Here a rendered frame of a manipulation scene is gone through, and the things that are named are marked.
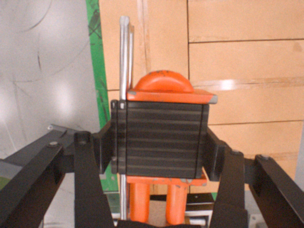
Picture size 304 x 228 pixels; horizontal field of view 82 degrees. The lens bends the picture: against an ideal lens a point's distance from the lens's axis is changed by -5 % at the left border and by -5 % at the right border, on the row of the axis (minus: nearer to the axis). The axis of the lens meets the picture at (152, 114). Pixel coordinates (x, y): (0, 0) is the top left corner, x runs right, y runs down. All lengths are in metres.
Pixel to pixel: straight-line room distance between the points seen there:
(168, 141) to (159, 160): 0.02
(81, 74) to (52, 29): 0.40
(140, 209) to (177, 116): 0.11
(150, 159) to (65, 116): 1.52
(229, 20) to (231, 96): 0.35
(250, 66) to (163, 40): 0.43
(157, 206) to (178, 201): 0.05
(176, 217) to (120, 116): 0.13
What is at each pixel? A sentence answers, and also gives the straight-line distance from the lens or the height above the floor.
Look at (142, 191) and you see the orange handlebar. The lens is 0.20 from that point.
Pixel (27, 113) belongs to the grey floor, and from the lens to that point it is 1.84.
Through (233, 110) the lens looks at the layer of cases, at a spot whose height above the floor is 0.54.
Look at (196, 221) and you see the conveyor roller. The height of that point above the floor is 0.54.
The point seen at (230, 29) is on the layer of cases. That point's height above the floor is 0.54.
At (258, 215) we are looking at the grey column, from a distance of 2.17.
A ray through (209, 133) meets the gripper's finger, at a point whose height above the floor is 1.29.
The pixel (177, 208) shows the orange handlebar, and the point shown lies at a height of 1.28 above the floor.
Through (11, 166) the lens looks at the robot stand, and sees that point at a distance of 1.03.
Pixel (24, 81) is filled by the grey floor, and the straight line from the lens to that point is 1.80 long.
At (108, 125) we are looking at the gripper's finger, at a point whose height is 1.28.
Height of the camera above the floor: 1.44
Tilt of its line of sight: 77 degrees down
